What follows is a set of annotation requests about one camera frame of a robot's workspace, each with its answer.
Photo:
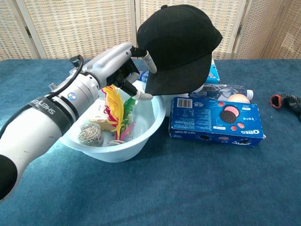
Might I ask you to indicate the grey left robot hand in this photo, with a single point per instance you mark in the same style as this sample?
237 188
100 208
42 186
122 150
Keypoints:
110 63

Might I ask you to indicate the black baseball cap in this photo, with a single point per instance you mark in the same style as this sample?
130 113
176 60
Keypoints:
181 47

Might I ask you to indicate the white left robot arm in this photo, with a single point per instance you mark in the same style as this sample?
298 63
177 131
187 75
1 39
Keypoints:
35 127

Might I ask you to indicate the blue capped water bottle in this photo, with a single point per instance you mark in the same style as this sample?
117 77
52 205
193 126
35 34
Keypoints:
143 76

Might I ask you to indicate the colourful feather shuttlecock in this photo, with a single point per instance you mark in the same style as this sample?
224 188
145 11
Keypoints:
115 103

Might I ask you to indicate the woven folding screen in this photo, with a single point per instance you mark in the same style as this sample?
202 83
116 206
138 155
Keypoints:
82 28

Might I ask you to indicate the white snack packet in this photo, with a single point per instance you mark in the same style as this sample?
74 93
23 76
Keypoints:
98 110

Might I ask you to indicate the light blue plastic basin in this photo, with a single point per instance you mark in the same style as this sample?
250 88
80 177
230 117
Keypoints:
145 117

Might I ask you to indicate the clear round box of clips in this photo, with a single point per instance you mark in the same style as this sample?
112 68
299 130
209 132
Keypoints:
90 136

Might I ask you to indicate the small blue snack box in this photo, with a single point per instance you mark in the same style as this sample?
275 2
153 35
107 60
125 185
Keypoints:
214 75

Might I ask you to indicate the blue Oreo cookie box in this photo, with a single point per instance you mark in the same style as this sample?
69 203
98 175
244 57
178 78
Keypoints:
200 117

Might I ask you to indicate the white capped water bottle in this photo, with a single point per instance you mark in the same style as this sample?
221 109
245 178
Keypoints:
223 90

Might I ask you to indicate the peach coloured ball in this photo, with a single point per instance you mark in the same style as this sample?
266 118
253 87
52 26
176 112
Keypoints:
237 98

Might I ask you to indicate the blue table cloth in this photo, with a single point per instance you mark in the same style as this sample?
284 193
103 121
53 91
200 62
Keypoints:
164 188

